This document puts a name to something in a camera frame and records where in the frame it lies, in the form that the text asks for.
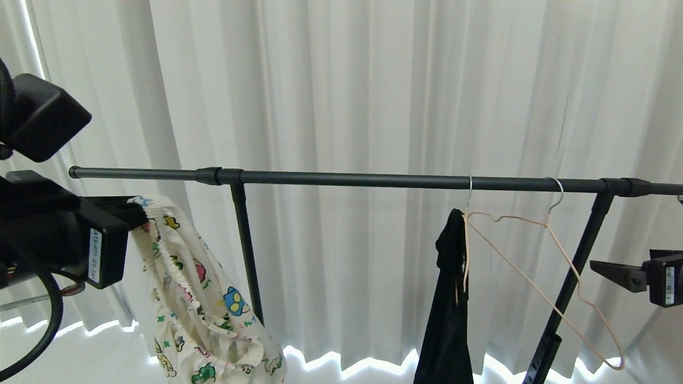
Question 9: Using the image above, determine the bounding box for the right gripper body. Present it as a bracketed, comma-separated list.
[643, 250, 683, 308]

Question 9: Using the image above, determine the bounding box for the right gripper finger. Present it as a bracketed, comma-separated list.
[590, 260, 649, 293]

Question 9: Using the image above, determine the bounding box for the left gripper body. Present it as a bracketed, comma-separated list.
[0, 171, 129, 290]

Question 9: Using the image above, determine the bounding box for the pink clothes hanger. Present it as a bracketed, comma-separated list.
[464, 178, 625, 371]
[455, 176, 474, 306]

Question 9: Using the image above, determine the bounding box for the black short-sleeved shirt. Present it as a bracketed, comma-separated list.
[414, 209, 475, 384]

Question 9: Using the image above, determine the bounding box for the cream printed garment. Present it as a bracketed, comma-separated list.
[128, 195, 288, 384]

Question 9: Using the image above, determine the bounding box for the black clothes rack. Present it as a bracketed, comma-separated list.
[68, 166, 683, 384]

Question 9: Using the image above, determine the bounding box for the white curtain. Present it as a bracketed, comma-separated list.
[0, 0, 683, 374]

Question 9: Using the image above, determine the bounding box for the black cable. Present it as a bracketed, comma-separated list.
[0, 56, 63, 380]

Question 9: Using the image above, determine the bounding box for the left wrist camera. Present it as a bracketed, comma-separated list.
[0, 74, 92, 163]

